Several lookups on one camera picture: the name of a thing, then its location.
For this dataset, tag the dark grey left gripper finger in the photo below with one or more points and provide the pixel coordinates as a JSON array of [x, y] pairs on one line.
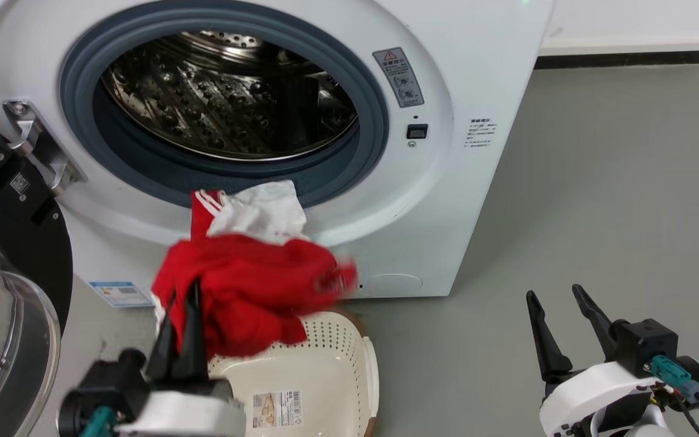
[[162, 352], [193, 340]]

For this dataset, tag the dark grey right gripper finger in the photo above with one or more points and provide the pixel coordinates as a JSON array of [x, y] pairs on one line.
[[595, 318], [547, 340]]

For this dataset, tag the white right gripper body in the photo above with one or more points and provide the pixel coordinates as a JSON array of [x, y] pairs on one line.
[[592, 394]]

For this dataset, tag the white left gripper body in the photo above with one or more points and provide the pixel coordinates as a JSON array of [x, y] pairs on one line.
[[185, 413]]

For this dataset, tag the red garment with white stripes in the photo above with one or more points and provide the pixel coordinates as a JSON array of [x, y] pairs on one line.
[[252, 285]]

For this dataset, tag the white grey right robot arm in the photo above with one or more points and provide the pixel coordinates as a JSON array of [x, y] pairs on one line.
[[644, 430]]

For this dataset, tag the barcode label on basket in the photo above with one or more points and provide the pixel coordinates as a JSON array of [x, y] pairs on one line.
[[277, 408]]

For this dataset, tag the cream perforated plastic laundry basket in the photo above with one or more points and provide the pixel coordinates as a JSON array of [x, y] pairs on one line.
[[325, 376]]

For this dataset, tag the white front-load washing machine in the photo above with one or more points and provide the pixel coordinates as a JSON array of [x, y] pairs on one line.
[[446, 182]]

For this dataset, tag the blue energy label sticker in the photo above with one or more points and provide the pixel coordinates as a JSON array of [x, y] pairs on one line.
[[120, 294]]

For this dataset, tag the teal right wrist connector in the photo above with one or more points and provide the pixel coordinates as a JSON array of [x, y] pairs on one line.
[[674, 373]]

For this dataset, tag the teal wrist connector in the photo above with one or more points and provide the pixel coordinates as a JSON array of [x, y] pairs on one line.
[[99, 423], [674, 373]]

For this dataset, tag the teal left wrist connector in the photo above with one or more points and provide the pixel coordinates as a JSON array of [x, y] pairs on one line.
[[99, 423]]

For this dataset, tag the round white filter cover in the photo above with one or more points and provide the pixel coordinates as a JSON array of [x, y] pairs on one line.
[[393, 283]]

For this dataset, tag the black round glass washer door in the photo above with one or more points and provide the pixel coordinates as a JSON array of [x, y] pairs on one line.
[[3, 291]]

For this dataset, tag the white text label sticker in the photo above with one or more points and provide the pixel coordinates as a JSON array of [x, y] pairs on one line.
[[482, 132]]

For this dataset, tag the silver metal door hinge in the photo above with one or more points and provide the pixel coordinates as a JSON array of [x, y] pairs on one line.
[[37, 144]]

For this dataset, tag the stainless steel washer drum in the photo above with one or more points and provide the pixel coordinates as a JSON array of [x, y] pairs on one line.
[[216, 97]]

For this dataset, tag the black door latch socket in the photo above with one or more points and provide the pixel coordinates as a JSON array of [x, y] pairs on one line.
[[417, 131]]

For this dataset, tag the grey rubber door gasket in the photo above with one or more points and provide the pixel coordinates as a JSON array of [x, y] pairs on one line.
[[369, 130]]

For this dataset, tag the grey warning sticker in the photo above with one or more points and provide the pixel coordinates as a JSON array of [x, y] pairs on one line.
[[398, 77]]

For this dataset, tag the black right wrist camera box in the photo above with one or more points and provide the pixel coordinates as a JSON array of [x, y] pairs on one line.
[[644, 345]]

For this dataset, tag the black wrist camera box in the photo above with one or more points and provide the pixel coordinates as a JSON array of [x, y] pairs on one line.
[[644, 345], [107, 385]]

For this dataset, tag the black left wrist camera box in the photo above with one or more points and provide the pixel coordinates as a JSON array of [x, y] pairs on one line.
[[107, 385]]

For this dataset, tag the white and black wall baseboard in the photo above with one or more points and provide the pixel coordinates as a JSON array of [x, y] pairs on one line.
[[622, 51]]

